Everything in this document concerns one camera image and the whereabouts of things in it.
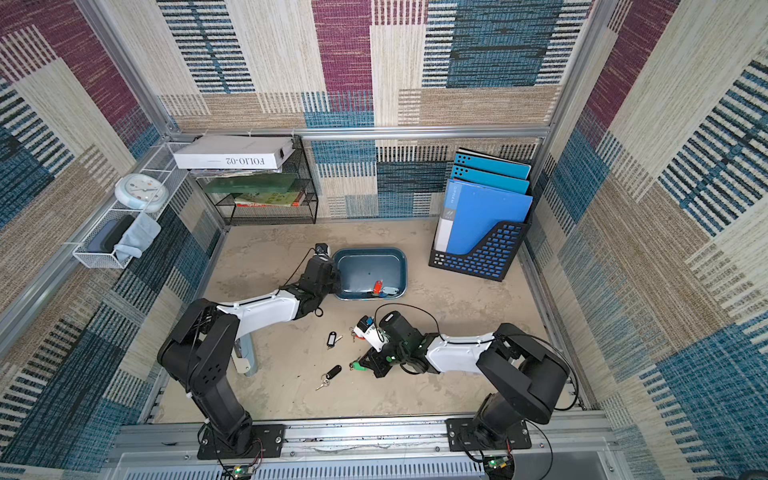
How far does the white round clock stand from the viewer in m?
0.73

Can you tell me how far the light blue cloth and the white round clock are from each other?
3 centimetres

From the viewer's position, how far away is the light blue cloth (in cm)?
66
